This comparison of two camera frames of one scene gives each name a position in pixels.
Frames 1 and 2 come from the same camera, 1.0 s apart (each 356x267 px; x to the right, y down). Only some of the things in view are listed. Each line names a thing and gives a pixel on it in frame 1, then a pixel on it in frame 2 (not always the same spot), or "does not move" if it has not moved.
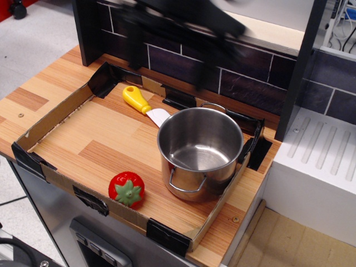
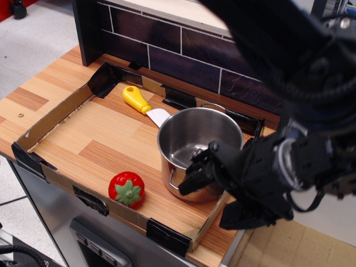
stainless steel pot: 199,148 does not move
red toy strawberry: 127,188 does not move
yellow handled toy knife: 132,96 does not move
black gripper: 199,30 -> 261,175
